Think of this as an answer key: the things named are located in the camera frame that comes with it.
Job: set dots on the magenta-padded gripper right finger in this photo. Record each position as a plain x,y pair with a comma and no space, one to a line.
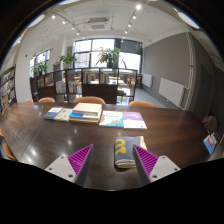
163,166

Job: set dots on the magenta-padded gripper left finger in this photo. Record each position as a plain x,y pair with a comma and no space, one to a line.
61,166

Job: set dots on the grey towel with yellow print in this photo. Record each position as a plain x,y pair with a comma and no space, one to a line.
128,150

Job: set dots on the yellowish book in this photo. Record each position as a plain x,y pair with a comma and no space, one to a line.
83,121

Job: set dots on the plain white book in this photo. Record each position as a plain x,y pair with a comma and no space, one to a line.
64,115

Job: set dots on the blue printed book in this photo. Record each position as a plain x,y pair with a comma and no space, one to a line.
210,143

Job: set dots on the purple and white book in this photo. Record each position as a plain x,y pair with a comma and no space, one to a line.
134,120

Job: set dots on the large beige book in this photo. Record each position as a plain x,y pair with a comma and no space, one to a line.
87,108

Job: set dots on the colourful illustrated book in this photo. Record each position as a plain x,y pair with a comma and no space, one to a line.
111,119

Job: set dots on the dark open shelf unit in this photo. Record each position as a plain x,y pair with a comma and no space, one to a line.
95,92

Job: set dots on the dark grey door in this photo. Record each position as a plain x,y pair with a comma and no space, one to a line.
203,93

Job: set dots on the small green potted plant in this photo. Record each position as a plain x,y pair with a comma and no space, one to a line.
68,59
40,68

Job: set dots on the side window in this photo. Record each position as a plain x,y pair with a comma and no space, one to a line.
43,56

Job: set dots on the large green potted plant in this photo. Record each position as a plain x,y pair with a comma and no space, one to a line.
109,55

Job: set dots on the large back window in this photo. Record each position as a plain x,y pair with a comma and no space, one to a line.
101,43

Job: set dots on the ceiling air conditioner unit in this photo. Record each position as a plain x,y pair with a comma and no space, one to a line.
98,24

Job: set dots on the round flat ceiling lamp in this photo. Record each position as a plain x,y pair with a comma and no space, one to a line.
188,20

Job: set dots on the ceiling spot lights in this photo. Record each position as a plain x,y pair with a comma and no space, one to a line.
138,6

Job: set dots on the large white wall radiator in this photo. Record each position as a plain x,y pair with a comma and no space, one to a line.
171,91

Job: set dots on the small white wall radiator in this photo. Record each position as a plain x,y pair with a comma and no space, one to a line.
147,80

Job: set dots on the tall wall bookshelf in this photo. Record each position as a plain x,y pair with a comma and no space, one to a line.
7,86

